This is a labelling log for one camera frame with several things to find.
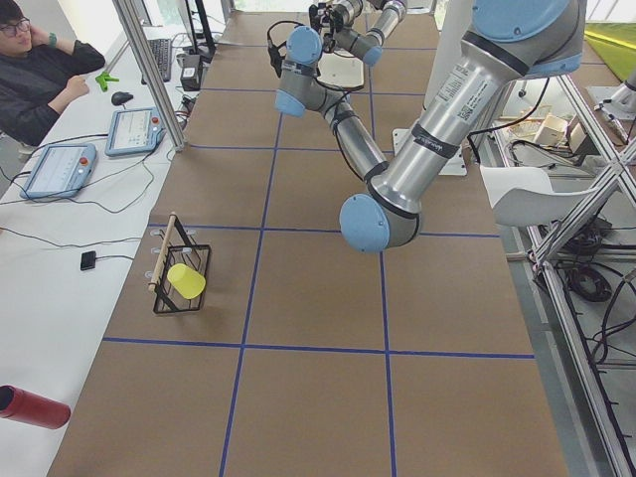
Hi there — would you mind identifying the blue teach pendant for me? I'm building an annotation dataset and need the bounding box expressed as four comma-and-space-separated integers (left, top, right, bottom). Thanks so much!
104, 107, 165, 157
20, 143, 96, 200

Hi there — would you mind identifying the aluminium frame post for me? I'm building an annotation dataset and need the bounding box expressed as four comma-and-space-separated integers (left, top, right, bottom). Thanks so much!
112, 0, 186, 152

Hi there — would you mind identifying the red bottle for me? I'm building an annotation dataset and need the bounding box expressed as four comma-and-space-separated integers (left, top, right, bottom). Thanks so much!
1, 385, 71, 429

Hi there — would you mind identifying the white chair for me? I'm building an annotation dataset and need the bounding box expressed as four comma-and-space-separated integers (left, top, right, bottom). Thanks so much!
480, 165, 600, 227

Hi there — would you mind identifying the black wire cup rack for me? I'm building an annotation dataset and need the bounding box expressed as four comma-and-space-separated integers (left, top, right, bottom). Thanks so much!
148, 212, 212, 315

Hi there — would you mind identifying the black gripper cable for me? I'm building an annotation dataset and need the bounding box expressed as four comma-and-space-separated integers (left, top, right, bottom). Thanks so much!
266, 20, 299, 79

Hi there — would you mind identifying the black keyboard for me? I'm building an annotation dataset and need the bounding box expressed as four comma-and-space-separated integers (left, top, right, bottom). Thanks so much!
148, 39, 172, 82

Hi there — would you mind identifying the small black box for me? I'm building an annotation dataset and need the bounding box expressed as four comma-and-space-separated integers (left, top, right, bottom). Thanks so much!
79, 250, 97, 271

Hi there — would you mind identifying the cream rabbit tray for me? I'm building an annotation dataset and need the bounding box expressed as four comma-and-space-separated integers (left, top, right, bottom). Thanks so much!
318, 52, 365, 89

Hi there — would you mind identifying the yellow plastic cup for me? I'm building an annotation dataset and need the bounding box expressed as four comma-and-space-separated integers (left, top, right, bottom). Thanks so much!
166, 263, 207, 299

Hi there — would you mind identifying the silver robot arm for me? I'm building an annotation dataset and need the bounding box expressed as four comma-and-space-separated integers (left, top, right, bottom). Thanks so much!
308, 0, 406, 67
275, 1, 586, 252

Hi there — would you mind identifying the green plastic clamp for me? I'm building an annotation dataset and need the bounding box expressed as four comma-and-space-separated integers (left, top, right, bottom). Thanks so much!
95, 71, 119, 92

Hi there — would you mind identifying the seated person in black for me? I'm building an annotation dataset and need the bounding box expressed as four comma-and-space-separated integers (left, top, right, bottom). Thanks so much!
1, 1, 105, 146

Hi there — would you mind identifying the near blue teach pendant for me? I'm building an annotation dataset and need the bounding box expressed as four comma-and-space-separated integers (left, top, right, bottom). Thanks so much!
20, 143, 96, 200

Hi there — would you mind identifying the far blue teach pendant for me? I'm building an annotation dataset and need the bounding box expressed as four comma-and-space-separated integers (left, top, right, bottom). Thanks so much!
104, 107, 165, 157

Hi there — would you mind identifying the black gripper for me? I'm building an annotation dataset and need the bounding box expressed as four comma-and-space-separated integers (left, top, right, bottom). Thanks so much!
320, 32, 336, 53
308, 2, 343, 30

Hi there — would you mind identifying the black computer mouse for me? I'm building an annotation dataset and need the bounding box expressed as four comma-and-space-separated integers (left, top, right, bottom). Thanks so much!
110, 91, 134, 106

